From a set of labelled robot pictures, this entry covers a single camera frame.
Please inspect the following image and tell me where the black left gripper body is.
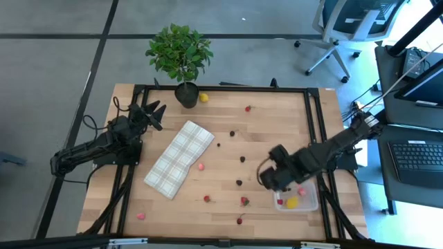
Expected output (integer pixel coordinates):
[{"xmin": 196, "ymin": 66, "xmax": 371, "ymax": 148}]
[{"xmin": 137, "ymin": 107, "xmax": 163, "ymax": 132}]

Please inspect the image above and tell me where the black vertical post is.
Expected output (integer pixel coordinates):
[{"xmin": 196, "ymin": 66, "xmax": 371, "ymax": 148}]
[{"xmin": 386, "ymin": 0, "xmax": 443, "ymax": 57}]

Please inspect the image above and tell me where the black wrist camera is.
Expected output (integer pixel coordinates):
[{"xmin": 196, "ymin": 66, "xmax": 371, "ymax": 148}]
[
  {"xmin": 129, "ymin": 102, "xmax": 150, "ymax": 122},
  {"xmin": 259, "ymin": 167, "xmax": 278, "ymax": 191}
]

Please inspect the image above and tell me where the white checkered cloth towel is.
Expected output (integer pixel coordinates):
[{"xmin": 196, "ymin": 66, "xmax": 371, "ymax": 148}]
[{"xmin": 143, "ymin": 120, "xmax": 215, "ymax": 201}]

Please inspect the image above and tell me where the white grey office chair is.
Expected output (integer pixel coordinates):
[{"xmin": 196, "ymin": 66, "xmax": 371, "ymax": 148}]
[{"xmin": 293, "ymin": 0, "xmax": 406, "ymax": 84}]

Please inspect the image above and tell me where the black keyboard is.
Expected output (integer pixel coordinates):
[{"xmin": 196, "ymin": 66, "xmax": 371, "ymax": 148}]
[{"xmin": 388, "ymin": 140, "xmax": 443, "ymax": 190}]

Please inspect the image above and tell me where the black desk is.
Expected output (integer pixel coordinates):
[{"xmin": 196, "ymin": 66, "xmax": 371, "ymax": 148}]
[{"xmin": 374, "ymin": 44, "xmax": 443, "ymax": 210}]

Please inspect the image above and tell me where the thin pale cord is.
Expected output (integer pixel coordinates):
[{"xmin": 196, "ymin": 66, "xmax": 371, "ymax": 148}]
[{"xmin": 365, "ymin": 41, "xmax": 443, "ymax": 113}]

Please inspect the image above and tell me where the black camera mount beam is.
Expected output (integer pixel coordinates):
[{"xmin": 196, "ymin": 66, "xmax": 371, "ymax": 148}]
[{"xmin": 0, "ymin": 234, "xmax": 443, "ymax": 249}]

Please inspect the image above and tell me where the clear plastic tupperware container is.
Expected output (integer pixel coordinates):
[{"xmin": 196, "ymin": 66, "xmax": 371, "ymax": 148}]
[{"xmin": 273, "ymin": 179, "xmax": 319, "ymax": 213}]

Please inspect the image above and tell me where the dark desk monitor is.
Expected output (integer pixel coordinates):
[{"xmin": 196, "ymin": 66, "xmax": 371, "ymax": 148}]
[{"xmin": 394, "ymin": 57, "xmax": 443, "ymax": 109}]

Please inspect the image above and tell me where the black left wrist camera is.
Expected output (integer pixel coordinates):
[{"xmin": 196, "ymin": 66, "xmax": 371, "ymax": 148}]
[{"xmin": 129, "ymin": 102, "xmax": 150, "ymax": 122}]

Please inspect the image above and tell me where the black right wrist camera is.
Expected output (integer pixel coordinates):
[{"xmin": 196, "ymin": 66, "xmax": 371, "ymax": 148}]
[{"xmin": 259, "ymin": 167, "xmax": 278, "ymax": 191}]

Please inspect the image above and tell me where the black power adapter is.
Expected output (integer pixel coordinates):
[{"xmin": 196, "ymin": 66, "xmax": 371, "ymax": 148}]
[{"xmin": 401, "ymin": 47, "xmax": 428, "ymax": 80}]

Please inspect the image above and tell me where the grey-blue floor object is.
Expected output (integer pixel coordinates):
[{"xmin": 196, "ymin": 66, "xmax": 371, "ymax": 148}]
[{"xmin": 0, "ymin": 151, "xmax": 28, "ymax": 167}]

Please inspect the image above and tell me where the green potted plant black pot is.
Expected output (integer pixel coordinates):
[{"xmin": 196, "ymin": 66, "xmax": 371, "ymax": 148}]
[{"xmin": 144, "ymin": 22, "xmax": 215, "ymax": 109}]

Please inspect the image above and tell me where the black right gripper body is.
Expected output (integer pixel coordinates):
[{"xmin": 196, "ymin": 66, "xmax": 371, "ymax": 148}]
[{"xmin": 271, "ymin": 157, "xmax": 312, "ymax": 191}]

